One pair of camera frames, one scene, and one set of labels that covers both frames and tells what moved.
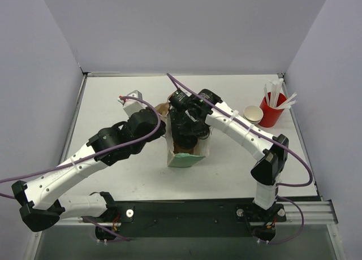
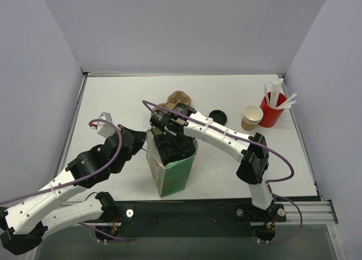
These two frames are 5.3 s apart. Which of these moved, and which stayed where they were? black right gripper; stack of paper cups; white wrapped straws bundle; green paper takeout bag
Moved: black right gripper; green paper takeout bag
Stayed: white wrapped straws bundle; stack of paper cups
